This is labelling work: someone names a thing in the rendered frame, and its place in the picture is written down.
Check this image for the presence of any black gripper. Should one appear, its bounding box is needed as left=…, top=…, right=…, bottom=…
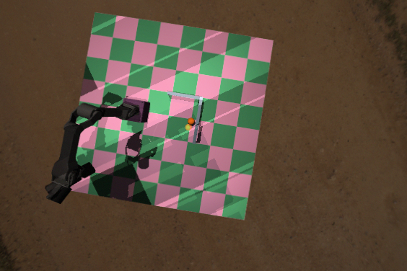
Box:
left=45, top=162, right=96, bottom=193

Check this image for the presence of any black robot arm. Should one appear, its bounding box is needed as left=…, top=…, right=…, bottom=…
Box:
left=46, top=102, right=139, bottom=204

